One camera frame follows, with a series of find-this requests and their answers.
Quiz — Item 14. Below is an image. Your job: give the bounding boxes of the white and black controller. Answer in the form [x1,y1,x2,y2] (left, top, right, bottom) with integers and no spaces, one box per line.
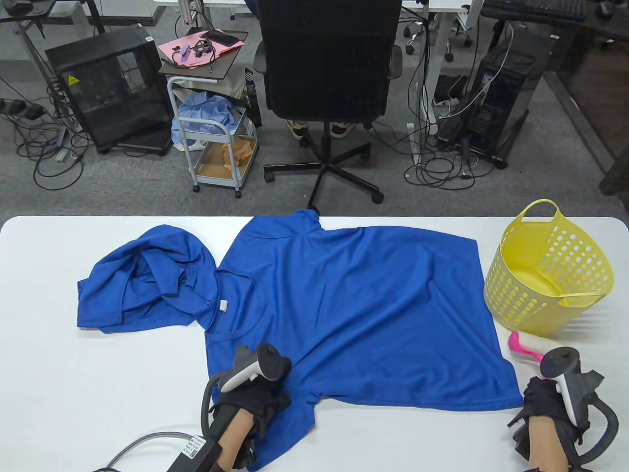
[219,343,292,393]
[540,346,606,429]

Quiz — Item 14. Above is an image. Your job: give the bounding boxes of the person's left hand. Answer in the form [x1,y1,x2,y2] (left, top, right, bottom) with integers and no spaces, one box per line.
[215,380,293,439]

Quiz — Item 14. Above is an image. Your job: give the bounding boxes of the pink and white handheld tool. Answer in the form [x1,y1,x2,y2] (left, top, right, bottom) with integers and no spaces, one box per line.
[507,330,555,365]

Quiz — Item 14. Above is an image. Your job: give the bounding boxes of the pink paper sheets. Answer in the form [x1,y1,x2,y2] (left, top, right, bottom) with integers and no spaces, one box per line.
[157,31,246,68]

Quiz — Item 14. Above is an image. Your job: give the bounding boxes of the black and white cable tangle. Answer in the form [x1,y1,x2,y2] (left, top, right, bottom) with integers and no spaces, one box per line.
[403,19,498,190]

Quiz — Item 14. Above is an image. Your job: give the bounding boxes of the black power strip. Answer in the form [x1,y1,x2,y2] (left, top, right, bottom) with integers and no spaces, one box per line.
[0,97,46,122]

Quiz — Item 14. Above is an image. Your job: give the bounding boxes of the white rolling cart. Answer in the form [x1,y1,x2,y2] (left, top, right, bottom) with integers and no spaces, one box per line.
[166,73,259,199]

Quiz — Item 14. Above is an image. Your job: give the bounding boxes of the black cable bundle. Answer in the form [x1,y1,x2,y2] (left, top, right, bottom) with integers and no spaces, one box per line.
[189,38,218,65]

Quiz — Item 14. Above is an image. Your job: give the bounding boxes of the black glass computer case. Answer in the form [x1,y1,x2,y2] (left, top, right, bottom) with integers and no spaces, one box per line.
[45,24,174,154]

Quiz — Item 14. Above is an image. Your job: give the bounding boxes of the person's left forearm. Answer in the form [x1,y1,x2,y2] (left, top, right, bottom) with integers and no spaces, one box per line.
[214,408,258,472]

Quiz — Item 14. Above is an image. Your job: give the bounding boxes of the yellow perforated plastic basket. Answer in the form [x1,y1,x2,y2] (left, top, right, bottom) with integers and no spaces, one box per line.
[484,199,616,338]

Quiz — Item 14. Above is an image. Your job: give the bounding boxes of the black desk frame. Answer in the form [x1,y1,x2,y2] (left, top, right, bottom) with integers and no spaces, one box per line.
[0,0,107,36]

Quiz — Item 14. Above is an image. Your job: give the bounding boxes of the black office chair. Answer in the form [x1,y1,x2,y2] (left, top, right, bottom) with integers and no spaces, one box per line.
[254,0,404,211]

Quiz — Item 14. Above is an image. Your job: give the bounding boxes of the person's right hand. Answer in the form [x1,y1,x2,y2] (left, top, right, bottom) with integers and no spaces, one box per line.
[522,377,591,443]

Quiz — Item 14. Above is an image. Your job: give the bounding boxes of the black floor cables tangle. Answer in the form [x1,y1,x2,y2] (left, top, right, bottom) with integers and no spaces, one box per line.
[9,74,95,192]

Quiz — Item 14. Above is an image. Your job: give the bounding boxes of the dark desk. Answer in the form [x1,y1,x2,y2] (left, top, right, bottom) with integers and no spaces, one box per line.
[479,0,629,198]

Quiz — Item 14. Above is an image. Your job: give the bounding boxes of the white power strip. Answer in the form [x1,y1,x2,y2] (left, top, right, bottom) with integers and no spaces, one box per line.
[406,122,424,166]

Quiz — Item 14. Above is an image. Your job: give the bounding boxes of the person's right forearm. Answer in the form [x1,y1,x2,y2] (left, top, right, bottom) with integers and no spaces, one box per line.
[526,415,573,472]

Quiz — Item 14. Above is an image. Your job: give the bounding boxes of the black computer tower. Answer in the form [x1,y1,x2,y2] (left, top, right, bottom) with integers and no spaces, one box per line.
[436,46,537,169]

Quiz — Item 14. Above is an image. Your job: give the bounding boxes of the white and black left controller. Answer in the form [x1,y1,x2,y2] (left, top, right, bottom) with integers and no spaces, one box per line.
[219,343,292,393]

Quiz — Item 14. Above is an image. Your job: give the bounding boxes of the orange cloth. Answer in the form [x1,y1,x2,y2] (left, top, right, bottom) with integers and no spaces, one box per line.
[221,136,257,173]

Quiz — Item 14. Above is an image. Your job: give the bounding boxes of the black keyboard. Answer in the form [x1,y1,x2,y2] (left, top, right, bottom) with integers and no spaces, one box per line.
[479,0,588,23]

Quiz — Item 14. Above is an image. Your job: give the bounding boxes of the white and black right controller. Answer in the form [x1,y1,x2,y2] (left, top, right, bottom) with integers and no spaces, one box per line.
[540,346,606,429]

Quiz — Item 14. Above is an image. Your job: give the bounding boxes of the light blue cloth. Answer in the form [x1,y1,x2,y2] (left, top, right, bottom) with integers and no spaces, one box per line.
[171,93,247,148]

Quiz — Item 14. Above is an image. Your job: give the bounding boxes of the white desk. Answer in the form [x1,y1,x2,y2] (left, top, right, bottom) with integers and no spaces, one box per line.
[400,0,473,92]

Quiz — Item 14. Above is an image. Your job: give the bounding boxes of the blue polo shirt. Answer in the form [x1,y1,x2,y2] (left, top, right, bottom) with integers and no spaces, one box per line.
[76,208,524,469]

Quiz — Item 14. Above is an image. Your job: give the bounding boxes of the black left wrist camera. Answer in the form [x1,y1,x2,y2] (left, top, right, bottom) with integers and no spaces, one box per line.
[169,372,232,472]

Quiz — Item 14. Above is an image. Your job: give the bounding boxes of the grey camera cable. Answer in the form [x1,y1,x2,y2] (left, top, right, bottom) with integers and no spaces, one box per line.
[92,431,197,472]

